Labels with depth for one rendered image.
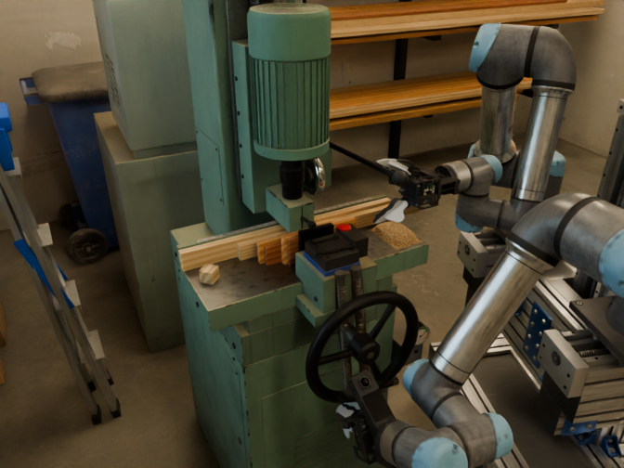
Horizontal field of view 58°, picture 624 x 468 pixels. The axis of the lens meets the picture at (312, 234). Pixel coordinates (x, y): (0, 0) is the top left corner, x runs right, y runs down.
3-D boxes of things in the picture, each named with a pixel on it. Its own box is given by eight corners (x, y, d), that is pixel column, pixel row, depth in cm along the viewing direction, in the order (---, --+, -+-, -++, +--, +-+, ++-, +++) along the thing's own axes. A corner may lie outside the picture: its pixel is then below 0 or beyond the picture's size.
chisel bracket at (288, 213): (289, 239, 137) (289, 208, 133) (266, 215, 148) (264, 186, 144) (316, 232, 140) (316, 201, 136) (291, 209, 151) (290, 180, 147)
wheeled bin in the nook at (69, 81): (68, 274, 295) (22, 90, 248) (56, 229, 337) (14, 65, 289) (188, 244, 321) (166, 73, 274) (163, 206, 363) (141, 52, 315)
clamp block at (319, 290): (321, 315, 124) (321, 281, 120) (293, 284, 134) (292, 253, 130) (377, 296, 130) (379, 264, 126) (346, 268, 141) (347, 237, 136)
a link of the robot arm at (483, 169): (501, 190, 141) (507, 158, 137) (468, 199, 137) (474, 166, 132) (479, 179, 147) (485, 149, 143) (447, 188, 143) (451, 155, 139)
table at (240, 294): (224, 359, 116) (222, 337, 113) (180, 285, 139) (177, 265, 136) (452, 280, 141) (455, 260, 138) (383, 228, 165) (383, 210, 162)
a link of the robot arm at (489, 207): (493, 240, 141) (500, 201, 136) (448, 230, 146) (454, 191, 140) (499, 227, 147) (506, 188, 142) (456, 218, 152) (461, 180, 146)
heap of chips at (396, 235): (396, 250, 143) (396, 240, 141) (369, 228, 152) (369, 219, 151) (422, 241, 146) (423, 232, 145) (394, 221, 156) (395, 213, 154)
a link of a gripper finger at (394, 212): (384, 230, 128) (412, 201, 129) (370, 220, 133) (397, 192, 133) (390, 238, 130) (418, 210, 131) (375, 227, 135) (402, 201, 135)
